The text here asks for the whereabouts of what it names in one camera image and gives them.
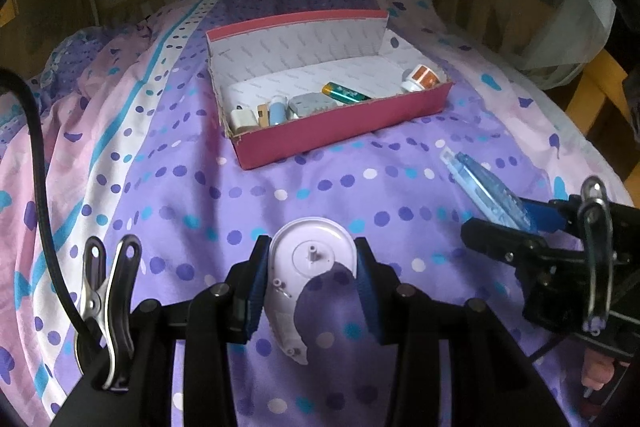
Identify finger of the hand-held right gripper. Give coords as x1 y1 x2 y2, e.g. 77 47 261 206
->
522 196 583 234
460 217 586 278

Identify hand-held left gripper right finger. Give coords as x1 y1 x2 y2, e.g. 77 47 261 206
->
354 237 561 427

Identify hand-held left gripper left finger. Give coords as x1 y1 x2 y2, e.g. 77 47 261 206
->
135 235 272 427

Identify blue clear correction tape shell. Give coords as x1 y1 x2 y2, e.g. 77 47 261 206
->
440 146 538 233

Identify white correction tape shell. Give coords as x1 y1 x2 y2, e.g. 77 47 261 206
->
267 217 357 365

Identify pink cardboard box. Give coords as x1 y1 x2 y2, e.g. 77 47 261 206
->
206 9 455 170

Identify white plastic plug adapter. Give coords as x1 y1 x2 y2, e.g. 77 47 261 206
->
230 107 261 132

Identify light blue curved handle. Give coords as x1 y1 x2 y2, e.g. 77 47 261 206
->
269 99 290 126

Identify white bottle with orange label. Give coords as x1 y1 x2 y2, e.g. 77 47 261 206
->
400 64 448 92

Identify grey plastic hook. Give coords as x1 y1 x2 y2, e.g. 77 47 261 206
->
287 93 336 120

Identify green gold battery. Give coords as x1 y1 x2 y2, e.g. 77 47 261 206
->
322 82 373 104

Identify person's right hand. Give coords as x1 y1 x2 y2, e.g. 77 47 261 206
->
582 349 617 390

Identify purple pink dotted quilt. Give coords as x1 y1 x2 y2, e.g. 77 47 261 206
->
0 0 631 427

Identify wooden chair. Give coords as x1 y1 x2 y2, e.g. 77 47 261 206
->
565 49 640 208

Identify white mesh curtain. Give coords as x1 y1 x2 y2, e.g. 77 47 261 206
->
500 0 618 90

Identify black cable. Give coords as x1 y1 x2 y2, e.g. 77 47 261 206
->
530 332 568 364
0 68 98 360

